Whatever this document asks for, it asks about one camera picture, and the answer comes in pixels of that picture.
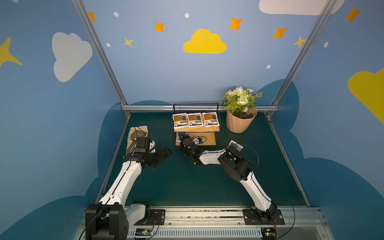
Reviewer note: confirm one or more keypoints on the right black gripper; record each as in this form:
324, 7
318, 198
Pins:
186, 143

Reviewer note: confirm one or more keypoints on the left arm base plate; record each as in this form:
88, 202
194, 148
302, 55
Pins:
156, 217

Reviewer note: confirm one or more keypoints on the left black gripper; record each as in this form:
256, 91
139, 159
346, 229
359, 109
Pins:
159, 156

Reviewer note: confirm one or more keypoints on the left controller board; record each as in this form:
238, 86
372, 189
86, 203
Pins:
143, 233

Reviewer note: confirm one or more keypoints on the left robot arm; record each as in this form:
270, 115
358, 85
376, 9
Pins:
108, 219

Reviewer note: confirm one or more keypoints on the grey coffee bag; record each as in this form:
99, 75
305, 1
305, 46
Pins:
178, 138
237, 146

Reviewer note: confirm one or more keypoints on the potted white flower plant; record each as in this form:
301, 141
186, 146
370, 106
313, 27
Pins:
241, 108

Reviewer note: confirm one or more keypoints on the controller board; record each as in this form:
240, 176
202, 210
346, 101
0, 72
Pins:
268, 233
143, 233

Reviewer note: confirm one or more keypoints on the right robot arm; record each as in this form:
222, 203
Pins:
238, 168

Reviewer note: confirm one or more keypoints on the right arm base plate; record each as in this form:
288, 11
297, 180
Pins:
256, 217

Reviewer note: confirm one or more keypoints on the brown slotted scoop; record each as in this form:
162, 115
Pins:
133, 139

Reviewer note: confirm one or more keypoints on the yellow coffee bag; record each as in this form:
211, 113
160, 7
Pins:
195, 120
180, 121
210, 119

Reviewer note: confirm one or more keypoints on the right controller board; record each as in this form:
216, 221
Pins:
268, 233

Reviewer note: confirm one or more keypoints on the wooden two-tier shelf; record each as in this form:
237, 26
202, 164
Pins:
200, 135

